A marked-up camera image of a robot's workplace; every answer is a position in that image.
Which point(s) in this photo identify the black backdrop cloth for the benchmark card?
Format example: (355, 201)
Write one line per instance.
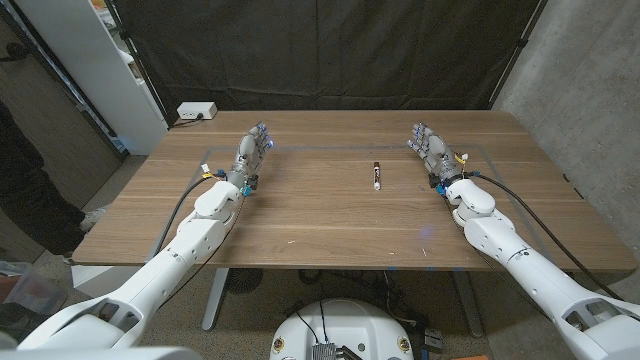
(325, 50)

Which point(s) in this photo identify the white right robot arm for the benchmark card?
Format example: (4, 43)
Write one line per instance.
(500, 240)

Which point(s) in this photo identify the brown and white marker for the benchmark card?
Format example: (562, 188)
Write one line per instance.
(376, 175)

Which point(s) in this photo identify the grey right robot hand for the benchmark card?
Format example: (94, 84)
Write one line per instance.
(437, 152)

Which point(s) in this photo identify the person in dark clothes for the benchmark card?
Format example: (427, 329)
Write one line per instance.
(25, 190)

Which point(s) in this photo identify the black round floor object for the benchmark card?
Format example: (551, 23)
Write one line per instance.
(243, 280)

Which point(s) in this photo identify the clear plastic bin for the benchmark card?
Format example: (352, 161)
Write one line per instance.
(30, 292)

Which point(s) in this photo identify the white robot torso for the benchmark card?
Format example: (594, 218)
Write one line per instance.
(342, 330)

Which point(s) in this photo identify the white table leg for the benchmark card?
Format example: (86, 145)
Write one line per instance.
(467, 305)
(215, 300)

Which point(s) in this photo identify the black backdrop stand pole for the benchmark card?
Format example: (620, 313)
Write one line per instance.
(517, 50)
(135, 55)

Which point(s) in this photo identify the white shoe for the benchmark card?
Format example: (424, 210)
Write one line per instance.
(92, 218)

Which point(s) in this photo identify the white power strip box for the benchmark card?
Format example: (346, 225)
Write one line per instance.
(197, 110)

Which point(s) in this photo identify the white cabinet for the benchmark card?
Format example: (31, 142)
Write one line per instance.
(100, 75)

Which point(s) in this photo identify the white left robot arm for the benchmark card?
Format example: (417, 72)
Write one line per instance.
(190, 240)

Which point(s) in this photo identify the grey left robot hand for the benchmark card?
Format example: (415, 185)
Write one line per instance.
(250, 152)

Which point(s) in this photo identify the orange floor object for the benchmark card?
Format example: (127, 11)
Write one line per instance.
(470, 357)

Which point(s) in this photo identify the brown wooden door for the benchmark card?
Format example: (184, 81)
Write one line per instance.
(60, 135)

